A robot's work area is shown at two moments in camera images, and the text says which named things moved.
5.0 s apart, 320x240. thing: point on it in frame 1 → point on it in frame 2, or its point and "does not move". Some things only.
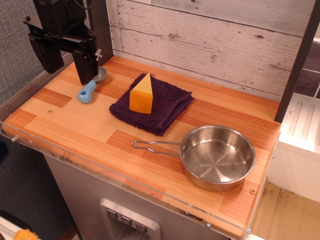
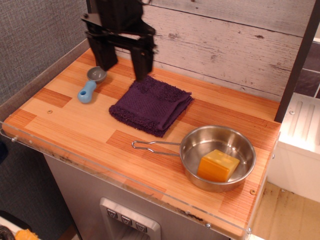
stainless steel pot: x=215 y=158 does not move
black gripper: x=64 y=24 → x=119 y=22
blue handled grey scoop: x=85 y=95 does not move
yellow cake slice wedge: x=141 y=96 → x=216 y=166
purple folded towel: x=169 y=104 does not move
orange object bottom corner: x=26 y=234 does not move
